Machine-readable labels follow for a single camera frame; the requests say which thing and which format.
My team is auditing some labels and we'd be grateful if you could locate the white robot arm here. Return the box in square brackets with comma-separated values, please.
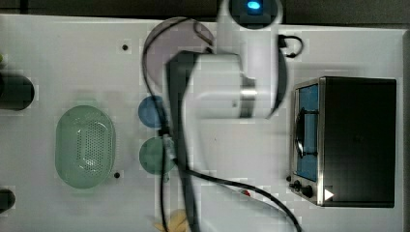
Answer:
[165, 0, 287, 232]

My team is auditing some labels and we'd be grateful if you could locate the green oval strainer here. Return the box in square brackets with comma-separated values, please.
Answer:
[55, 105, 116, 189]

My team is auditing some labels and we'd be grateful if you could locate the blue cup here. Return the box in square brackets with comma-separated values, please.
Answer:
[137, 96, 166, 129]

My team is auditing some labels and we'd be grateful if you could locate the green cup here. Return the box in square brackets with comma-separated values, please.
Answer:
[139, 137, 174, 175]

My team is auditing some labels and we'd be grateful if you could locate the red tomato toy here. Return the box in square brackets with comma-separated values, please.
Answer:
[242, 189, 250, 197]

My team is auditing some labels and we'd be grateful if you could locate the lilac round plate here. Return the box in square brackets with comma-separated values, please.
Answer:
[141, 17, 215, 93]

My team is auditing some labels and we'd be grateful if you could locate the yellow banana toy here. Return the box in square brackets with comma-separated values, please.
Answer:
[154, 210, 189, 232]

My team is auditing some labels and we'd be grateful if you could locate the silver toaster oven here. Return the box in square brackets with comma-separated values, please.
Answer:
[287, 76, 396, 208]

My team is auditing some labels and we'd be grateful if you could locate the dark grey mug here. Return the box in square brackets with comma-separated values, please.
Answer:
[0, 73, 35, 111]

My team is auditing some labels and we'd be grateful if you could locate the black cylinder object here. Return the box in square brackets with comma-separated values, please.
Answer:
[0, 188, 15, 214]

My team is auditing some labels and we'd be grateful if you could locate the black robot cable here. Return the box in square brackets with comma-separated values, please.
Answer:
[140, 16, 305, 232]

